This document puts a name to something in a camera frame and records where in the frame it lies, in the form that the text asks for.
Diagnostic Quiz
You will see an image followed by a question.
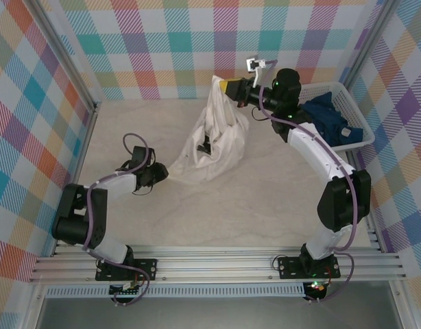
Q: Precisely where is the white t-shirt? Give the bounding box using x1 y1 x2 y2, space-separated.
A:
167 74 251 182

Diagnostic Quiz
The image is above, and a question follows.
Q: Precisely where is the aluminium corner post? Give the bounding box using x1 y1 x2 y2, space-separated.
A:
27 0 100 112
332 0 403 109

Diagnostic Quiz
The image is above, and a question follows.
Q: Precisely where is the white slotted cable duct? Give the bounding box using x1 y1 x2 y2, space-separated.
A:
45 286 306 298

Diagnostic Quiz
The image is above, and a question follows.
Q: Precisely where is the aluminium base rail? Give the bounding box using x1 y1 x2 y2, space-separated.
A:
28 245 407 284

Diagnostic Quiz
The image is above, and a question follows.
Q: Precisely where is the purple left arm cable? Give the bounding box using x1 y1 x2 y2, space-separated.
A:
82 132 159 306

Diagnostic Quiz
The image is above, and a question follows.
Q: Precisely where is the blue garment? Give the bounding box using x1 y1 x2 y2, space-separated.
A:
301 91 365 148

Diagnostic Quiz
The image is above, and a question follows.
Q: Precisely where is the aluminium table side rail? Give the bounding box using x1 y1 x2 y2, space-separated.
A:
49 102 100 258
333 99 385 253

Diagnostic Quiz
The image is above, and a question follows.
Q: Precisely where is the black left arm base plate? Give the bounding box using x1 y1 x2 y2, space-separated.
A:
95 258 159 282

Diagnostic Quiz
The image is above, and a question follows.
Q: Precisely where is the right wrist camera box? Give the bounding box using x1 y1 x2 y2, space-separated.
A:
245 58 267 86

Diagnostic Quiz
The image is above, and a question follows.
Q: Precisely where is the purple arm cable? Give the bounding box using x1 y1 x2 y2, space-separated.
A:
82 132 159 306
251 58 361 304

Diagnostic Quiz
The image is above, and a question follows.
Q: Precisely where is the white plastic basket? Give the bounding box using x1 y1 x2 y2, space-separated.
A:
298 82 376 155

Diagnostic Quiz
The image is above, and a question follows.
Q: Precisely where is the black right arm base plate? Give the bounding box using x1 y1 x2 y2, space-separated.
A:
277 256 341 280

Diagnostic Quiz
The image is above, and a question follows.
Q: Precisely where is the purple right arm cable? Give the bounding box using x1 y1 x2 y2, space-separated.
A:
251 58 361 304

